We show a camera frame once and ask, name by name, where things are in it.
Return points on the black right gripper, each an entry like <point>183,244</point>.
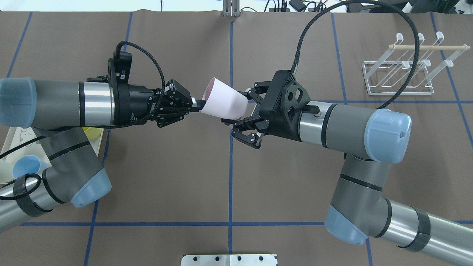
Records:
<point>281,128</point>

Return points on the metal mounting plate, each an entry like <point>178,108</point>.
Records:
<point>230,260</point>

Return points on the white wire cup rack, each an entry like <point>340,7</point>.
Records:
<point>386,75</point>

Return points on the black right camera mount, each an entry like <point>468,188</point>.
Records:
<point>286,100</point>

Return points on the light blue cup front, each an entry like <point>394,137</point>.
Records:
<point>29,164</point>

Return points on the pink plastic cup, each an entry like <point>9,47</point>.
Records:
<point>223,101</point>

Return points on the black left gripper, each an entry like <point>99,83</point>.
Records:
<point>139,104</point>

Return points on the yellow plastic cup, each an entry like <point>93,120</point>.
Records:
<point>92,133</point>

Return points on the aluminium frame post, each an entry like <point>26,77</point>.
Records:
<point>231,8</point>

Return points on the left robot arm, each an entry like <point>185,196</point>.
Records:
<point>57,111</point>

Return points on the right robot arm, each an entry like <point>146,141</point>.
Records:
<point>373,140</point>

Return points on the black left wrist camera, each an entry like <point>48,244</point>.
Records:
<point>120,66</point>

